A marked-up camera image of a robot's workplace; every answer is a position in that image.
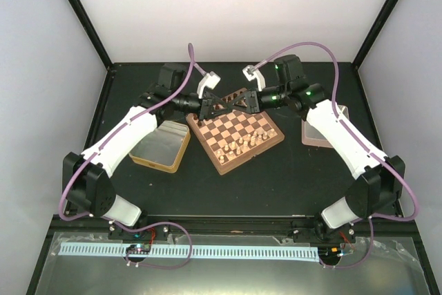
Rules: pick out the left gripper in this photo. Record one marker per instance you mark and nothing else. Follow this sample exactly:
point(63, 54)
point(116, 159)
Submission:
point(206, 109)

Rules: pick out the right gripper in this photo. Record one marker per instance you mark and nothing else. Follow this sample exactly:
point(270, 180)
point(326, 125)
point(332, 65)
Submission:
point(252, 97)

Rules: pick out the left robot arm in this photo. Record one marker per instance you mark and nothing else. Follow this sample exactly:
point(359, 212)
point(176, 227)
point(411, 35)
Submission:
point(87, 186)

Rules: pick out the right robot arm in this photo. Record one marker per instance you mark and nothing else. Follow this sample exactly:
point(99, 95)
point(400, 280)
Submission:
point(377, 177)

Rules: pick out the dark chess pieces group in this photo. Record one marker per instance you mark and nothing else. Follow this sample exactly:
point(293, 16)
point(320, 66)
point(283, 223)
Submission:
point(200, 122)

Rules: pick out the wooden chess board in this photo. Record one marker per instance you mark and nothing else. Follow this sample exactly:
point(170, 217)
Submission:
point(214, 135)

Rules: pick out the small circuit board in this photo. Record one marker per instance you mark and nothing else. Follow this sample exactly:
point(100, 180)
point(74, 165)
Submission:
point(139, 249)

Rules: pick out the gold metal tin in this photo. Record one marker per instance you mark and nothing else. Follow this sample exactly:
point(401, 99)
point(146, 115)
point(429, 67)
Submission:
point(164, 148)

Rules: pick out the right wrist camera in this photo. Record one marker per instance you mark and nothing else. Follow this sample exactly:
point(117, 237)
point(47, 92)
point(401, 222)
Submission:
point(252, 73)

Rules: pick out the black aluminium rail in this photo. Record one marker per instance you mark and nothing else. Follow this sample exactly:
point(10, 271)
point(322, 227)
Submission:
point(305, 229)

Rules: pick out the light blue cable duct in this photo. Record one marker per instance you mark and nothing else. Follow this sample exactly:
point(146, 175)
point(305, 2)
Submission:
point(229, 252)

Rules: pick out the left frame post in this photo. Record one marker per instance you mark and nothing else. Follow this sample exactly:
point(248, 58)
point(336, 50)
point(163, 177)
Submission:
point(90, 31)

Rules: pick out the frame post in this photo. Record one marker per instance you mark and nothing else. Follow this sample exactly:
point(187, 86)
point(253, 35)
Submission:
point(90, 31)
point(375, 30)

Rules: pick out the right frame post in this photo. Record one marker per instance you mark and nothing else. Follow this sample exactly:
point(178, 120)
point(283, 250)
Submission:
point(375, 30)

